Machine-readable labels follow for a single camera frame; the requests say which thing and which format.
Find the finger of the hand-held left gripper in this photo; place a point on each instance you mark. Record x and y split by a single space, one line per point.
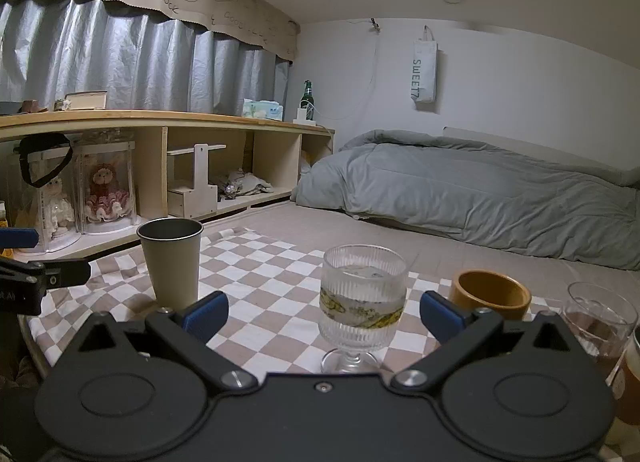
65 273
17 238

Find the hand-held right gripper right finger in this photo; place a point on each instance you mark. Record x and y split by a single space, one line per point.
442 316

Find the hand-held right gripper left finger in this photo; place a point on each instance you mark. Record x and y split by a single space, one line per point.
205 316

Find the ribbed glass goblet cup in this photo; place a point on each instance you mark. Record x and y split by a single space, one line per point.
362 292

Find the brown wooden cup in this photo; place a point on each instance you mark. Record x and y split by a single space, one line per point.
492 296

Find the tall grey cup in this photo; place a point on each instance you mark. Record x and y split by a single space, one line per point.
170 262

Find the clear glass cup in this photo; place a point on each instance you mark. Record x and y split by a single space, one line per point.
595 327

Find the amber glass cup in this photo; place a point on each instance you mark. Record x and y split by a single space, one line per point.
631 382

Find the white doll display case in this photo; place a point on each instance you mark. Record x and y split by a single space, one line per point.
52 212

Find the checkered cloth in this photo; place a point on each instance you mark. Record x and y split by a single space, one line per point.
270 287

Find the red doll display case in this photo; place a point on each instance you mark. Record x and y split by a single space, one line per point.
106 192

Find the beige bed sheet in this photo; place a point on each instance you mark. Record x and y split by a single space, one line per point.
385 238

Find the wooden tool box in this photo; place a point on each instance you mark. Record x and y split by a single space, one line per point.
192 194

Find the small brown ornament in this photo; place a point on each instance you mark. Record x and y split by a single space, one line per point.
33 106

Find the grey duvet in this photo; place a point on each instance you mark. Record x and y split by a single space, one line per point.
450 181

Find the grey cloth pile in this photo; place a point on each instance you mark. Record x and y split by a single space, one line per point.
245 185

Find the thick book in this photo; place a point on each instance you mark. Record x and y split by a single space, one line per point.
86 99

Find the wooden shelf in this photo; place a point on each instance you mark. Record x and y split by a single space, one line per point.
150 118

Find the tissue box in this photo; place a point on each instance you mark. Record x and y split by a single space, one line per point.
262 109

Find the grey curtain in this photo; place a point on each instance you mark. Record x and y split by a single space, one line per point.
150 66

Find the white charger box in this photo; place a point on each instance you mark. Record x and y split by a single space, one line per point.
303 116

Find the green glass bottle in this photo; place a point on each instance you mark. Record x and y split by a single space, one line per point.
307 97

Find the white tote bag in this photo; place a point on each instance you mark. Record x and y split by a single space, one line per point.
425 74

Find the wall hook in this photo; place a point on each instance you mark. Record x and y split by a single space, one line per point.
374 24

